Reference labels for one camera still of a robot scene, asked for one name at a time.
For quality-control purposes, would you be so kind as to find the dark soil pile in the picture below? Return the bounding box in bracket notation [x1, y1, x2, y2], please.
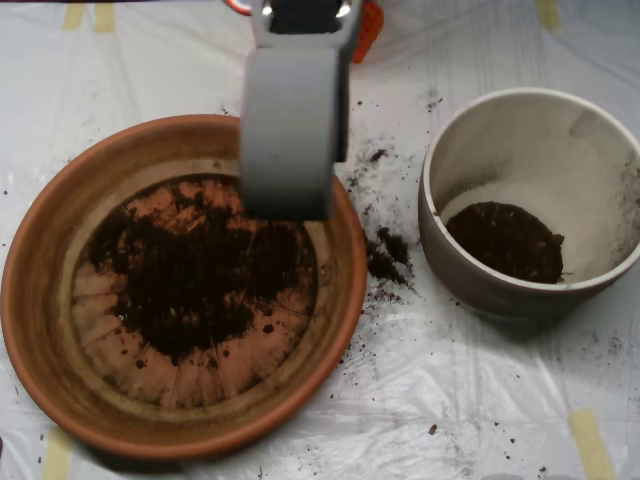
[89, 189, 312, 366]

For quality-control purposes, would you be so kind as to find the dark soil heap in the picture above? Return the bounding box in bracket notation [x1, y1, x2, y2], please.
[444, 201, 567, 284]

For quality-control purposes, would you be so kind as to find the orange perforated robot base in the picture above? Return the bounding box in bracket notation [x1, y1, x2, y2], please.
[351, 1, 386, 65]

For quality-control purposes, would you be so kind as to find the spilled soil clump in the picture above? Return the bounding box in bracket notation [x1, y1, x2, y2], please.
[367, 225, 414, 286]

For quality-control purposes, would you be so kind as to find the white plant pot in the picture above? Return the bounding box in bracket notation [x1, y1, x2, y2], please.
[417, 87, 640, 322]

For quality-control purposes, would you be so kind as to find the terracotta plant saucer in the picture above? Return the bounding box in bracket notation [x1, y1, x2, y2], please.
[0, 113, 370, 461]

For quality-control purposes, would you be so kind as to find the beige masking tape strip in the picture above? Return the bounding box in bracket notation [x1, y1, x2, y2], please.
[41, 427, 75, 480]
[63, 3, 87, 32]
[94, 3, 117, 34]
[568, 408, 617, 480]
[537, 0, 562, 31]

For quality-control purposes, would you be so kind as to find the clear plastic cover sheet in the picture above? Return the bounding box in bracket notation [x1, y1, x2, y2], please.
[0, 0, 640, 480]

